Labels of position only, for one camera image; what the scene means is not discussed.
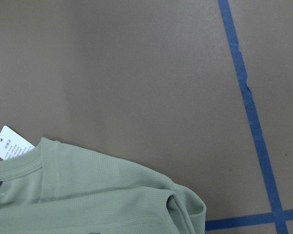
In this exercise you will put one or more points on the olive green long-sleeve shirt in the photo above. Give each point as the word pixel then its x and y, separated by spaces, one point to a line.
pixel 58 188

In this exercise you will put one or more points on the white paper hang tag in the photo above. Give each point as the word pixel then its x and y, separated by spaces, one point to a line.
pixel 12 144

